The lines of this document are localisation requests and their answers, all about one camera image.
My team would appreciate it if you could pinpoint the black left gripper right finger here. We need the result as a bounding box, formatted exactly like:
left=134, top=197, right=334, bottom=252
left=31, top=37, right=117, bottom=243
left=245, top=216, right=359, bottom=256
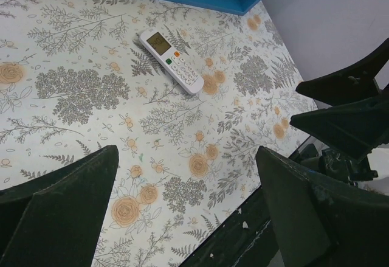
left=256, top=146, right=388, bottom=266

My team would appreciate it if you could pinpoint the floral patterned table mat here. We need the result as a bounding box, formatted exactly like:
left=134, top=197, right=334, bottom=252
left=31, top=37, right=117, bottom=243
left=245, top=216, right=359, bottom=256
left=1, top=0, right=315, bottom=266

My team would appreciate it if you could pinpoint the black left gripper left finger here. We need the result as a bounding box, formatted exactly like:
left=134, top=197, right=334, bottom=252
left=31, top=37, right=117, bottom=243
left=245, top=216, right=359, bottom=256
left=1, top=145, right=119, bottom=266

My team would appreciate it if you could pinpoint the white remote control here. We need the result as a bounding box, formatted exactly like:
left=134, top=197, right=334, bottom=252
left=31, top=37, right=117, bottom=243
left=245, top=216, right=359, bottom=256
left=139, top=28, right=204, bottom=95

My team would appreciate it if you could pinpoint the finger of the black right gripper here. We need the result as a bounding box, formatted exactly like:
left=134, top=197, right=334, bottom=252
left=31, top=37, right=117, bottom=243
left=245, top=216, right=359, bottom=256
left=290, top=96, right=388, bottom=160
left=296, top=40, right=388, bottom=105

